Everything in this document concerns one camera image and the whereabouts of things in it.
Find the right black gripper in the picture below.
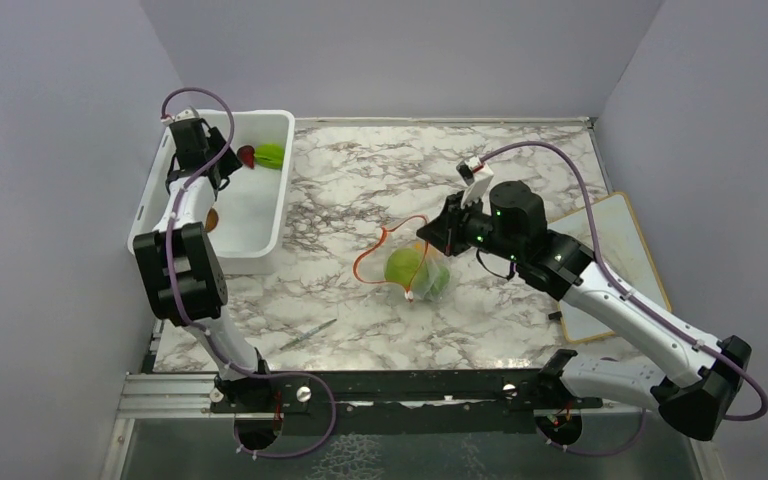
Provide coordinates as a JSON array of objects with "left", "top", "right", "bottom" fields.
[{"left": 417, "top": 191, "right": 523, "bottom": 263}]

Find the dark red fig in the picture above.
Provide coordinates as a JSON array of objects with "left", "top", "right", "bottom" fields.
[{"left": 236, "top": 145, "right": 256, "bottom": 169}]

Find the green star fruit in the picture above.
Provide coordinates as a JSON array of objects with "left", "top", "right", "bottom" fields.
[{"left": 254, "top": 144, "right": 286, "bottom": 170}]

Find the clear zip bag orange zipper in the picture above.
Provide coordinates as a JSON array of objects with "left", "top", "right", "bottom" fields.
[{"left": 352, "top": 214, "right": 453, "bottom": 302}]

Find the brown round fruit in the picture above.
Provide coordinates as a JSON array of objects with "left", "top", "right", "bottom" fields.
[{"left": 205, "top": 208, "right": 219, "bottom": 232}]

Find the green custard apple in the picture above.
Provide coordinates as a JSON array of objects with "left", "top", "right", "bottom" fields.
[{"left": 426, "top": 263, "right": 451, "bottom": 300}]

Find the green cabbage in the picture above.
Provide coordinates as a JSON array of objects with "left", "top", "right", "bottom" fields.
[{"left": 384, "top": 248, "right": 428, "bottom": 288}]

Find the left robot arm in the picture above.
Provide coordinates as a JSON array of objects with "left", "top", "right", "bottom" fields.
[{"left": 132, "top": 117, "right": 275, "bottom": 411}]

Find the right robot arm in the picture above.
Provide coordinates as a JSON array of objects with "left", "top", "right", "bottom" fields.
[{"left": 417, "top": 181, "right": 751, "bottom": 441}]

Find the white plastic bin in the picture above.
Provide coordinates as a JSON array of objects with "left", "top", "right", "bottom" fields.
[{"left": 126, "top": 109, "right": 297, "bottom": 275}]

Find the green pen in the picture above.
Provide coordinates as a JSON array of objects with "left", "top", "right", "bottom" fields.
[{"left": 279, "top": 318, "right": 337, "bottom": 351}]

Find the white cutting board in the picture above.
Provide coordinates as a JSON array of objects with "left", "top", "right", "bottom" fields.
[{"left": 559, "top": 192, "right": 672, "bottom": 344}]

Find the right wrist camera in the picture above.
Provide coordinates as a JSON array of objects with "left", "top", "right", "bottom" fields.
[{"left": 456, "top": 157, "right": 494, "bottom": 209}]

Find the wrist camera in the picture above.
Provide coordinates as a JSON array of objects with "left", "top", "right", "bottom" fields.
[
  {"left": 456, "top": 157, "right": 494, "bottom": 209},
  {"left": 160, "top": 107, "right": 201, "bottom": 128}
]

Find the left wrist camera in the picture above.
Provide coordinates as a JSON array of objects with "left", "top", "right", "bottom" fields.
[{"left": 160, "top": 107, "right": 201, "bottom": 128}]

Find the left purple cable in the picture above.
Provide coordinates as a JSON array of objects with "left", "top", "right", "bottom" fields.
[{"left": 159, "top": 87, "right": 339, "bottom": 462}]

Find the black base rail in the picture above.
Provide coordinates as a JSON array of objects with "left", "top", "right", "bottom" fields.
[{"left": 209, "top": 368, "right": 603, "bottom": 437}]

